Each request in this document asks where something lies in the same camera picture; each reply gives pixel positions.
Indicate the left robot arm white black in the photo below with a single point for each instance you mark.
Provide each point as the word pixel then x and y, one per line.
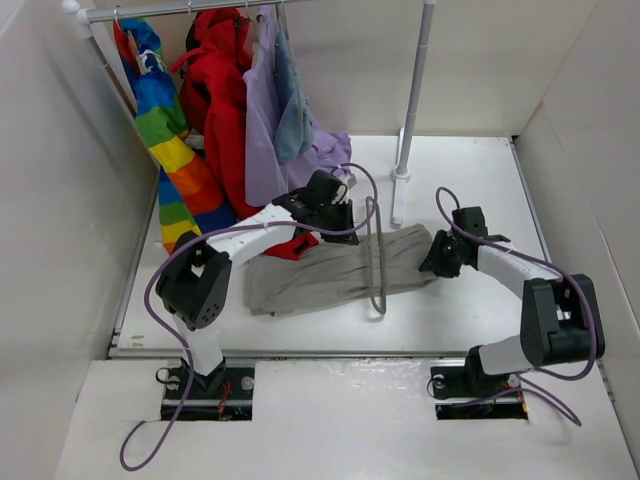
pixel 194 286

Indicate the rainbow striped garment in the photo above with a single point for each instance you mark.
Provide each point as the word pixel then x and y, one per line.
pixel 175 150

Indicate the grey trousers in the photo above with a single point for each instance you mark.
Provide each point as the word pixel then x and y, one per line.
pixel 332 274

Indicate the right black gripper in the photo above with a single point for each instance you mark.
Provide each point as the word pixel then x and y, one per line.
pixel 434 262

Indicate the white clothes rack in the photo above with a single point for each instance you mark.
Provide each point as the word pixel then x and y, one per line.
pixel 83 19

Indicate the aluminium table rail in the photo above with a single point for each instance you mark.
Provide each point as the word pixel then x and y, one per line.
pixel 149 353

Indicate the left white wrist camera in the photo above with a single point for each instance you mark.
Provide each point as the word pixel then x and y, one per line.
pixel 348 182

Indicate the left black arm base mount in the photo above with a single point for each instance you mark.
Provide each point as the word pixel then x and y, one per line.
pixel 230 400

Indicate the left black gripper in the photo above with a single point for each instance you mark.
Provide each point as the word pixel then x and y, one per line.
pixel 348 239

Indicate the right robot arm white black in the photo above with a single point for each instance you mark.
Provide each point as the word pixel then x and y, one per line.
pixel 560 322

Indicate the blue denim shorts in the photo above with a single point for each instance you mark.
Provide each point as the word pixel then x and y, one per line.
pixel 295 131

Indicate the red jacket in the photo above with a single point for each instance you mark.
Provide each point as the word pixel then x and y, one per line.
pixel 213 99

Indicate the grey hanger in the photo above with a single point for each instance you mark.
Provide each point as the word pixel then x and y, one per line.
pixel 376 255

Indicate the lilac shirt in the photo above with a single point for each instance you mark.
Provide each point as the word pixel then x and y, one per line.
pixel 265 178

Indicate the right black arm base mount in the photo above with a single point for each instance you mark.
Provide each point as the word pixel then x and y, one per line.
pixel 460 397

